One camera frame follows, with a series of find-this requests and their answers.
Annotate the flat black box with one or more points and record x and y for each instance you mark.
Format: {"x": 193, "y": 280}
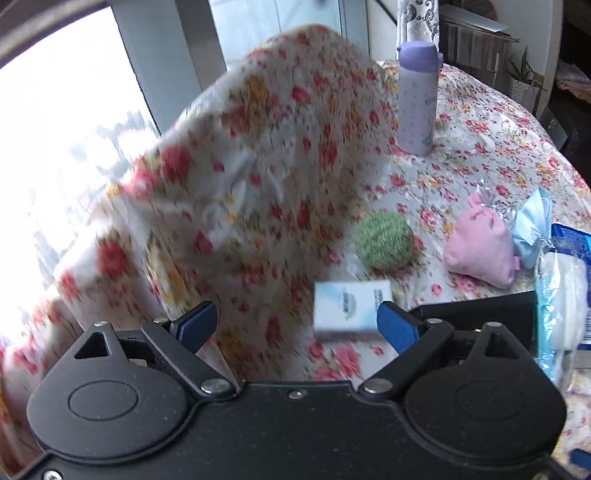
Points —
{"x": 485, "y": 307}

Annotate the potted plant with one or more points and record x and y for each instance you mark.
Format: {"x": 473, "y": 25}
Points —
{"x": 521, "y": 83}

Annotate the patterned curtain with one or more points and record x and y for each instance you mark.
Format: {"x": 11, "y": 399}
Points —
{"x": 418, "y": 21}

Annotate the green knitted ball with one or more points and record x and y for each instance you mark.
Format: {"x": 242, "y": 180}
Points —
{"x": 384, "y": 241}

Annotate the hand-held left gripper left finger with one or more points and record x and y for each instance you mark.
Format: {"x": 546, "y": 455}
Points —
{"x": 199, "y": 323}

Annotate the floral tablecloth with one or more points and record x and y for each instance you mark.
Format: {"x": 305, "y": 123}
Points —
{"x": 277, "y": 161}

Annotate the purple water bottle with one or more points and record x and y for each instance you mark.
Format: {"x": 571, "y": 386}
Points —
{"x": 418, "y": 101}

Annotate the blue tissue pack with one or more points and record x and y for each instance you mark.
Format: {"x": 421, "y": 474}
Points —
{"x": 575, "y": 240}

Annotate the light blue face mask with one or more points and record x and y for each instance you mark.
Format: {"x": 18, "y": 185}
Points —
{"x": 531, "y": 221}

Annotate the wooden cabinet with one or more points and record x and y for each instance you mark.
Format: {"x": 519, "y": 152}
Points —
{"x": 475, "y": 44}

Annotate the silver foil wrapper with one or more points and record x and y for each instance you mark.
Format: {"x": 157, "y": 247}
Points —
{"x": 501, "y": 208}

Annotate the clear bag of cotton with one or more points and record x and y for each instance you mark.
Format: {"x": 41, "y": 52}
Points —
{"x": 561, "y": 300}

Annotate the small white tissue pack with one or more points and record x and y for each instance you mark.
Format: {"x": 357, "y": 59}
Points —
{"x": 351, "y": 309}

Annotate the pink plush pouch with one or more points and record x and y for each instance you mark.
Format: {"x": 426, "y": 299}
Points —
{"x": 482, "y": 251}

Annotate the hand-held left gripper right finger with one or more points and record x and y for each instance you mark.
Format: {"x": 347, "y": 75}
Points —
{"x": 396, "y": 328}

